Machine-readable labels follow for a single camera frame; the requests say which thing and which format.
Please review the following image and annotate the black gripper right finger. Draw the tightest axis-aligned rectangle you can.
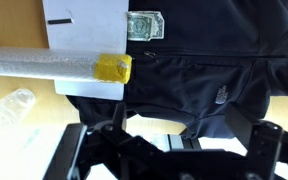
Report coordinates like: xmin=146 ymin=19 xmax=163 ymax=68
xmin=223 ymin=103 xmax=286 ymax=180

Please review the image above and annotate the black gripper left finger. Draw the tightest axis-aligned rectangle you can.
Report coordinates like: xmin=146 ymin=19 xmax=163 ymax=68
xmin=97 ymin=102 xmax=172 ymax=168

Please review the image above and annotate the one dollar bill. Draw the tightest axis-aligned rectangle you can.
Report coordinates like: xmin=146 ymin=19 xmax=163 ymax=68
xmin=127 ymin=10 xmax=165 ymax=42

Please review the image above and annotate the black zip jersey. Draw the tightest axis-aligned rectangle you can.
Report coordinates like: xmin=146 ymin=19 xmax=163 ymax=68
xmin=65 ymin=0 xmax=288 ymax=139

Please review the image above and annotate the white flat board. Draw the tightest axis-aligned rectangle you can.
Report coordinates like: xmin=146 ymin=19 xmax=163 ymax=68
xmin=42 ymin=0 xmax=130 ymax=101

